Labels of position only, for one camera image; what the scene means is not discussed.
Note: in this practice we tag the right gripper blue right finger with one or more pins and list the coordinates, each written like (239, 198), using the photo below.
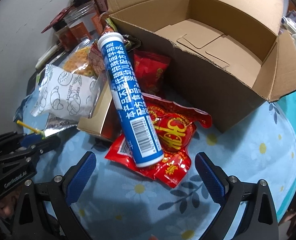
(259, 219)

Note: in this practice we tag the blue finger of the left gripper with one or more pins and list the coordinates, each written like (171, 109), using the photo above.
(44, 146)
(12, 142)

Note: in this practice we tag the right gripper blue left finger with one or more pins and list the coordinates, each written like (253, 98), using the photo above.
(64, 190)

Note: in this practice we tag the yellow green lollipop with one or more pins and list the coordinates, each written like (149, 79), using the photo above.
(34, 130)

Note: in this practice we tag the small gold paper box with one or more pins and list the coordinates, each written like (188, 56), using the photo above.
(104, 123)

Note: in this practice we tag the blue white tablet tube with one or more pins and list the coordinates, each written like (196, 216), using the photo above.
(134, 117)

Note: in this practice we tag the large red snack bag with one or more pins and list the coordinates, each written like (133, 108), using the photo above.
(175, 126)

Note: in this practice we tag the small red snack packet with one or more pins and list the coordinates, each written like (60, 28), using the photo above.
(149, 69)

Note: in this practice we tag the silver foil snack bag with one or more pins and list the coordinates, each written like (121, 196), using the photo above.
(56, 125)

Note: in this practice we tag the white croissant print snack bag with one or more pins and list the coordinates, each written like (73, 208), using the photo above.
(65, 95)

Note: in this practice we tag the clear waffle snack bag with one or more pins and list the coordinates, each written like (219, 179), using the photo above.
(85, 59)

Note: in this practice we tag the dark red flat packet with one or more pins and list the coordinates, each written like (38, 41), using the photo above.
(58, 17)

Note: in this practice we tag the clear glass jar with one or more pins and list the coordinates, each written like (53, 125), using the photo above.
(84, 22)

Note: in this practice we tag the dark brown snack packet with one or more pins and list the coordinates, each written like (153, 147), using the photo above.
(131, 43)

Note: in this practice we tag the brown cardboard box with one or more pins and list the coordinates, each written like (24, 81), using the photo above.
(228, 56)

